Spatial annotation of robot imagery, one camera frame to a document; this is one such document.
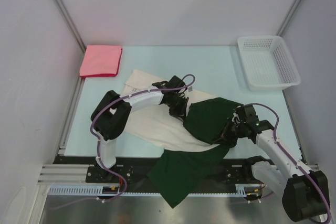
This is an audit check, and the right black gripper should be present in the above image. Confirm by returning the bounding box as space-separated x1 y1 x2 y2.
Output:
212 118 246 146

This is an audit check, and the white perforated plastic basket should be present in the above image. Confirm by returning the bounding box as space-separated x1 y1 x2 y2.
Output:
237 35 301 91

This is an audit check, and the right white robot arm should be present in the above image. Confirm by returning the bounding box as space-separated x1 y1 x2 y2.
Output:
223 103 332 223

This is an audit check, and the aluminium frame rail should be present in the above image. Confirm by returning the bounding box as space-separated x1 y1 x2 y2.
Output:
38 161 304 185

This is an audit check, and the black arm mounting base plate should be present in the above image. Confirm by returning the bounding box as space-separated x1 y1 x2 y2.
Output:
53 156 266 196

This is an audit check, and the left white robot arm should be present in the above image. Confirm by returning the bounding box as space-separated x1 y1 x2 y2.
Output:
90 74 195 182

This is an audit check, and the white and dark green t-shirt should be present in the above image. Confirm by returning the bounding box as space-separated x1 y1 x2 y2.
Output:
123 69 244 209

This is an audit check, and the folded pink t-shirt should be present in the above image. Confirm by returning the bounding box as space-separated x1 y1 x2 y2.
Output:
79 45 123 78

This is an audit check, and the white slotted cable duct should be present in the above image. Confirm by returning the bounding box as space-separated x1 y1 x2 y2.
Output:
48 184 260 197

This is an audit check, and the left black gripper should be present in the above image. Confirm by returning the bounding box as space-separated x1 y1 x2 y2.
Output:
166 94 188 123

